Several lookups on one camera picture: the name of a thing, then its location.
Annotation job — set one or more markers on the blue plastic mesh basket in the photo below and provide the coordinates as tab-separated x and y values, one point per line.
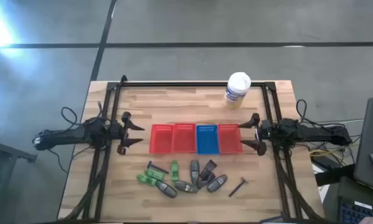
207	140

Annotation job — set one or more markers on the grey metal desk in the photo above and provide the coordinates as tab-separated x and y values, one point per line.
5	152

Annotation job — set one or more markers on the dark travel tube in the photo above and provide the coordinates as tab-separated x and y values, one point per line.
203	183
208	168

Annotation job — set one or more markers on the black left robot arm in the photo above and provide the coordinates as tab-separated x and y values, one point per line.
68	135

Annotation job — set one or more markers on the white paper sheet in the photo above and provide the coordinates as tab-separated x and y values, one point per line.
321	186

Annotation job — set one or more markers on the black metal table frame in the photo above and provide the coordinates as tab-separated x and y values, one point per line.
189	84

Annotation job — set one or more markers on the dark keyboard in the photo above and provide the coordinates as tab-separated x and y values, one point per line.
354	214

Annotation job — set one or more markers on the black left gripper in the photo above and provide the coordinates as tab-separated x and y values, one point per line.
116	133

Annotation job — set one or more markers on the green travel tube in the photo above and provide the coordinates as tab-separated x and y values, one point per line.
174	171
155	174
146	180

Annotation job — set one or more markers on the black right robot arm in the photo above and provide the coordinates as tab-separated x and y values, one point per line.
317	132

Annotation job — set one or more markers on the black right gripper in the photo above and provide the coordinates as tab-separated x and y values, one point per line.
268	132

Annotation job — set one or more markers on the grey travel bottle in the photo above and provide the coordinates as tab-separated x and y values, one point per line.
167	189
195	172
186	186
217	183

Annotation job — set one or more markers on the red plastic mesh basket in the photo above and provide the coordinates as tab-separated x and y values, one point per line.
161	140
184	138
230	139

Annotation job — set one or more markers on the grey laptop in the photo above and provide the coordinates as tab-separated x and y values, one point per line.
370	140

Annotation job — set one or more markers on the white wipes canister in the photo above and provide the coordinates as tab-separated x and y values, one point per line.
237	90

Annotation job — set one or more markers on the blue clamp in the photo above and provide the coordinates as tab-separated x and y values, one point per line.
273	219

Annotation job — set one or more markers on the black power strip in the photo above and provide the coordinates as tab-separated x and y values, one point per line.
324	161

